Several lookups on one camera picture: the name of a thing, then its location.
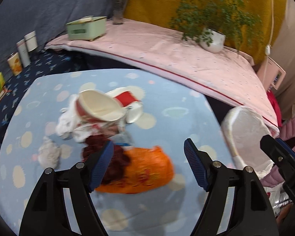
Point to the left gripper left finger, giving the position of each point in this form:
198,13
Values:
46,214

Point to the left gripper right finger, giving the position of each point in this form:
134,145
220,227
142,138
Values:
251,212

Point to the white tissue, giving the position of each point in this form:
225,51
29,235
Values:
48,154

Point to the dark red velvet scrunchie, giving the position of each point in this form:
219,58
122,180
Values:
108,161

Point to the orange plastic bag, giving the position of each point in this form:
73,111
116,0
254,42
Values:
136,170

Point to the red white paper bowl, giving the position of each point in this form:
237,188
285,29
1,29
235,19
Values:
96,107

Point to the red white paper cup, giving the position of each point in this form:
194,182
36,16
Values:
130,99

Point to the white lined trash bin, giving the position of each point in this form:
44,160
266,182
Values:
243,128

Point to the pink puffer jacket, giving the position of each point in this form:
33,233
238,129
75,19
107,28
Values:
287,134

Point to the red cushion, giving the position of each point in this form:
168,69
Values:
275,106

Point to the pink water dispenser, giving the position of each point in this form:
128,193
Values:
270,74

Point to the blue planet pattern tablecloth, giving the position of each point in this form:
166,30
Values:
172,113

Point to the pink bedding mat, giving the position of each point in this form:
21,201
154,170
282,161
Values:
225,76

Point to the beige curtain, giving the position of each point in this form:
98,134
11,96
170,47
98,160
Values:
283,53

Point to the navy floral cloth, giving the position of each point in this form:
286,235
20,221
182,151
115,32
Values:
48,62

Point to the mustard yellow blanket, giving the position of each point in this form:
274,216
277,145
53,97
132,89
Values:
160,12

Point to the green plant in white pot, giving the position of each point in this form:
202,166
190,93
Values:
198,20

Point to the white tall tube bottle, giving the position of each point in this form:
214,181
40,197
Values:
23,53

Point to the white jar with lid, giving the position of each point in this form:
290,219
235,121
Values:
31,41

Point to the mint green tissue box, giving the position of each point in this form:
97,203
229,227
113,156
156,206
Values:
87,28

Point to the blue blanket backdrop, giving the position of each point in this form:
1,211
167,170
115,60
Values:
46,17

